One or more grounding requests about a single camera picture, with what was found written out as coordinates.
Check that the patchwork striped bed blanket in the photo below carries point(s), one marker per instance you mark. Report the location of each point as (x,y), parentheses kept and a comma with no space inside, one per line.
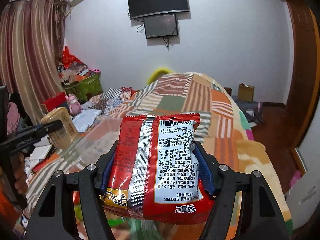
(65,196)

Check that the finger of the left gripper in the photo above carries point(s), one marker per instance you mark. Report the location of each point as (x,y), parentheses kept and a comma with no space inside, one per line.
(53,126)

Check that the yellow fuzzy arch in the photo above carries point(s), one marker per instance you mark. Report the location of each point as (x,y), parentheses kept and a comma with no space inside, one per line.
(159,72)

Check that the red plastic bag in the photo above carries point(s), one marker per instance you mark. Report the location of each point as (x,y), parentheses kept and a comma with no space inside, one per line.
(67,58)

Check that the striped brown curtain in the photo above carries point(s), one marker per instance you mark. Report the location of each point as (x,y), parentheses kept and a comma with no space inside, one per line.
(32,37)

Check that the checkered patterned quilt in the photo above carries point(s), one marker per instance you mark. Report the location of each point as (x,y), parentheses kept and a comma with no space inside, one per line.
(111,99)

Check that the small cardboard box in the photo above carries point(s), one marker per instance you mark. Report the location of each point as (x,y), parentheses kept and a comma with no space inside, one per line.
(246,92)

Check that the rice cracker packet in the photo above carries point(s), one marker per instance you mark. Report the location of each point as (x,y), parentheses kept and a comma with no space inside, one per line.
(61,129)

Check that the left hand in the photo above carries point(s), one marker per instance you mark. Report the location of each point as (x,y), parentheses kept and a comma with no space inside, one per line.
(20,175)

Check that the large black wall television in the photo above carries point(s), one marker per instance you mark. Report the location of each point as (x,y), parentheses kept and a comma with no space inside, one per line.
(141,8)

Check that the brown wooden door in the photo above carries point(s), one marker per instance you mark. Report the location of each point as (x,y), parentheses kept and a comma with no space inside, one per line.
(303,95)

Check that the white sliding wardrobe door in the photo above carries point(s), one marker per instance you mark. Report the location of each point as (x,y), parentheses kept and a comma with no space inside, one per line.
(303,198)

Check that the green storage box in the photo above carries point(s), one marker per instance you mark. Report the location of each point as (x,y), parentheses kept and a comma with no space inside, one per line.
(85,89)

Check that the red instant noodle packet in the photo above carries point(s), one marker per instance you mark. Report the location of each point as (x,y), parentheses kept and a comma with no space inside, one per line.
(155,174)

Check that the red gift box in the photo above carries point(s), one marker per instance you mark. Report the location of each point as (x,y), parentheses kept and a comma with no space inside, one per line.
(54,102)

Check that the pink plush toy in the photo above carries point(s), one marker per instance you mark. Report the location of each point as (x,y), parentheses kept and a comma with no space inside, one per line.
(74,104)

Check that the small black wall monitor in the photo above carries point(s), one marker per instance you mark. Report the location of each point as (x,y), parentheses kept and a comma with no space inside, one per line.
(160,26)

